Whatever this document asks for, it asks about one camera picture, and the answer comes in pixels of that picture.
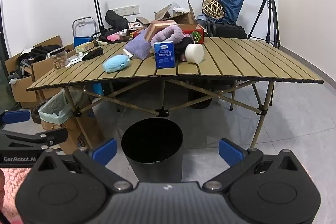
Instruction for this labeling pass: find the black duffel bag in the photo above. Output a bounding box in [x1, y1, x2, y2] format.
[105, 10, 130, 30]

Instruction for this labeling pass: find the blue water bottle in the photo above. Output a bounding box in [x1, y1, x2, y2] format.
[196, 15, 208, 31]

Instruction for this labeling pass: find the blue plush toy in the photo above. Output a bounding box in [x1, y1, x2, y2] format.
[103, 55, 131, 73]

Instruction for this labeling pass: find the printed cardboard box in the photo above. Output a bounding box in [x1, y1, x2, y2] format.
[41, 98, 105, 155]

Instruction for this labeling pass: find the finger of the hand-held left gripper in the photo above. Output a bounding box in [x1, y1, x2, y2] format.
[0, 109, 31, 130]
[0, 128, 69, 153]

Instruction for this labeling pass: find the white paper leaflet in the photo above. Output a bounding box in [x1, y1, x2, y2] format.
[65, 55, 86, 67]

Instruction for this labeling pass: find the red cardboard box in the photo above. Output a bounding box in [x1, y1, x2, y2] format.
[133, 24, 205, 45]

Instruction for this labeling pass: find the dark grey clothing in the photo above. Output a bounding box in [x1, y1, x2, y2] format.
[8, 60, 33, 84]

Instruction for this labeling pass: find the black round waste bin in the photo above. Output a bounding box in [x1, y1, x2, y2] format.
[121, 118, 183, 183]

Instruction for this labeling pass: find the blue tissue packet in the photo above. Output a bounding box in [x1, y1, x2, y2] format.
[154, 41, 176, 69]

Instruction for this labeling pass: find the wicker ball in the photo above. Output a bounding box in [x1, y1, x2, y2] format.
[202, 0, 226, 18]

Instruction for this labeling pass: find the black clothing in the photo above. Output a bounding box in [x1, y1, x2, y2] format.
[28, 45, 62, 63]

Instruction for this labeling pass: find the black hand trolley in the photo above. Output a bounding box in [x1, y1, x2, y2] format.
[88, 0, 111, 39]

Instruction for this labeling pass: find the open brown cardboard box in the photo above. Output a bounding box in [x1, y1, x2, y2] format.
[31, 35, 76, 100]
[5, 53, 42, 109]

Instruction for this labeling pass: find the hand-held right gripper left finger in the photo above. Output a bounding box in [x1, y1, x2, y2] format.
[31, 138, 133, 193]

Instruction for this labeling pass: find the cardboard box with raised flaps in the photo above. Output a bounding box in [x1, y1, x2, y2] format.
[154, 0, 196, 25]

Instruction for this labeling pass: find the tan slatted folding table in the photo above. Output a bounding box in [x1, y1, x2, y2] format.
[26, 36, 324, 151]

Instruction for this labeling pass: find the purple knit pouch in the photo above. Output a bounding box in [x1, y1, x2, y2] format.
[123, 29, 152, 60]

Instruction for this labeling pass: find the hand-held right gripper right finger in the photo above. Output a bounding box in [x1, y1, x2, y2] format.
[202, 138, 306, 193]

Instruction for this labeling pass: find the lavender fluffy headband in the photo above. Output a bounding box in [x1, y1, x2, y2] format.
[150, 25, 183, 49]

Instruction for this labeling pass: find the clear jar with black lid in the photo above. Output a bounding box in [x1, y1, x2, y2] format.
[50, 47, 68, 70]

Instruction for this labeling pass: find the black garbage bag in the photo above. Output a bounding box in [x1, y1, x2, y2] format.
[31, 99, 50, 124]

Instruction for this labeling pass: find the pink and cream sponge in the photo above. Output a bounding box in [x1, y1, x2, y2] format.
[146, 20, 179, 41]

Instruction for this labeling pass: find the blue box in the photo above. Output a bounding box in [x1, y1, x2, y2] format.
[74, 36, 93, 48]

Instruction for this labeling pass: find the pale green plastic bag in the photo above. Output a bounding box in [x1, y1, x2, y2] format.
[38, 88, 91, 125]

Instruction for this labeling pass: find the black sock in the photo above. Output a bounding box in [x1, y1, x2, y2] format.
[175, 37, 195, 62]
[81, 47, 104, 62]

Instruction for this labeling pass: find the yellow carton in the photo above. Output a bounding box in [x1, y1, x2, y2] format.
[75, 41, 98, 53]

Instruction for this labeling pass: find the dark blue bag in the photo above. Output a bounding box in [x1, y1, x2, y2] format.
[203, 0, 246, 26]

